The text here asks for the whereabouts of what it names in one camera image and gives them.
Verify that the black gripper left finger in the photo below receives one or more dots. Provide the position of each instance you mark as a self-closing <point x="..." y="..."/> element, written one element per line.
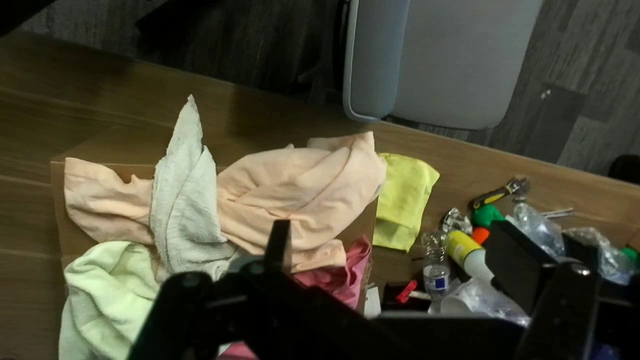
<point x="200" y="307"/>

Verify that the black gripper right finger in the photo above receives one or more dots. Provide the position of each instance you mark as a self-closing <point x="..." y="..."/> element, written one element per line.
<point x="553" y="292"/>

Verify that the light green towel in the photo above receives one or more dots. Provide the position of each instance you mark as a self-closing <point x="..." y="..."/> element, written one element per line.
<point x="106" y="292"/>

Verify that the off-white towel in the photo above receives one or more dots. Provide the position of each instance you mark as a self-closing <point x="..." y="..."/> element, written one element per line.
<point x="183" y="201"/>

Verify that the peach shirt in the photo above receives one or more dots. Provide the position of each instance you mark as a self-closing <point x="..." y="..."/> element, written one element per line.
<point x="301" y="192"/>

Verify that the grey office chair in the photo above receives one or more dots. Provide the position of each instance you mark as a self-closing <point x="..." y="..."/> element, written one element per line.
<point x="433" y="61"/>

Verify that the clear plastic bag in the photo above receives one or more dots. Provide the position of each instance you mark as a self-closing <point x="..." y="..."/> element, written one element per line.
<point x="537" y="227"/>
<point x="601" y="251"/>

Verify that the clear plastic wrapper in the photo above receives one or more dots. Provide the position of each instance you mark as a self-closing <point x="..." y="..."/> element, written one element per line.
<point x="481" y="301"/>

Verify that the green plastic item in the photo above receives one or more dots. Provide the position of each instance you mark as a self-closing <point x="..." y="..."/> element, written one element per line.
<point x="630" y="257"/>

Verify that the orange plastic piece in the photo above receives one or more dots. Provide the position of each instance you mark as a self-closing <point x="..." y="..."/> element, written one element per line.
<point x="481" y="234"/>

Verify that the white spray bottle yellow label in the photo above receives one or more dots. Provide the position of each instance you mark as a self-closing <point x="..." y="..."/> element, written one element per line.
<point x="466" y="251"/>

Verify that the green plastic toy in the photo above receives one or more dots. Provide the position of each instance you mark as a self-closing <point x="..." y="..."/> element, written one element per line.
<point x="489" y="214"/>

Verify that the clear water bottle blue label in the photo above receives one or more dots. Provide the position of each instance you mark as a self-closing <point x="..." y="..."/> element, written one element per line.
<point x="437" y="277"/>

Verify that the crumpled silver foil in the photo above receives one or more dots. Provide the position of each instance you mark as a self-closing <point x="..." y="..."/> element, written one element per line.
<point x="455" y="220"/>

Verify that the pink cloth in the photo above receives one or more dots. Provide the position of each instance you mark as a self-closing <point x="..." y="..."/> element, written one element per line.
<point x="341" y="277"/>

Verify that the small red item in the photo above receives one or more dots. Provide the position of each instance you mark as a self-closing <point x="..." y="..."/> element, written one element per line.
<point x="404" y="292"/>

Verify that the yellow cloth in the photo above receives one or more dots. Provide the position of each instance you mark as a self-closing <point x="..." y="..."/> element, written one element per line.
<point x="403" y="201"/>

